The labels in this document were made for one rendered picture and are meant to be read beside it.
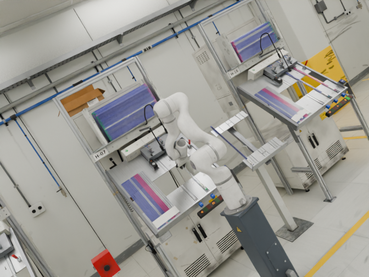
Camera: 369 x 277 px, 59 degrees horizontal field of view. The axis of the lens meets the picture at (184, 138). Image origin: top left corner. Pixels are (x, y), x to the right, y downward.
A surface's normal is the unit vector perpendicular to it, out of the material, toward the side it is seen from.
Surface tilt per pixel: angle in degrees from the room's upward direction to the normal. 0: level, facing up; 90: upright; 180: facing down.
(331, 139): 90
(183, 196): 43
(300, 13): 90
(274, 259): 90
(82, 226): 90
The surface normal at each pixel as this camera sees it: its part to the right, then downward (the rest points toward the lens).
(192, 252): 0.38, -0.07
